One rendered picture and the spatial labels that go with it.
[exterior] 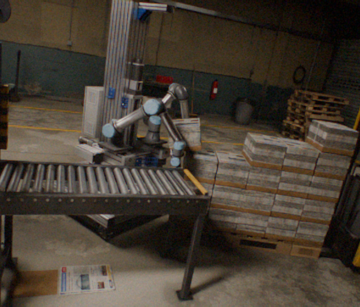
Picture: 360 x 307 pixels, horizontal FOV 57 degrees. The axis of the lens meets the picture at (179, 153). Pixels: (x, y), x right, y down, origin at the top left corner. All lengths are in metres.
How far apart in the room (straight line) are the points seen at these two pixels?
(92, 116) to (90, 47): 5.97
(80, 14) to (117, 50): 6.11
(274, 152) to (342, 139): 0.60
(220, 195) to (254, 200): 0.33
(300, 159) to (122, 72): 1.77
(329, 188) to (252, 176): 0.72
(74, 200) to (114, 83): 1.43
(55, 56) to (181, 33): 3.40
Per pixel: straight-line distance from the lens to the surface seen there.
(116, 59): 3.11
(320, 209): 3.39
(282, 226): 3.35
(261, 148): 2.99
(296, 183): 3.20
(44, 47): 9.16
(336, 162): 3.26
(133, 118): 2.66
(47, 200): 2.00
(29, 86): 9.27
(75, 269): 2.73
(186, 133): 2.92
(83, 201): 2.01
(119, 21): 3.12
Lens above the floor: 1.66
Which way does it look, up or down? 16 degrees down
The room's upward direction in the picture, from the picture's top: 10 degrees clockwise
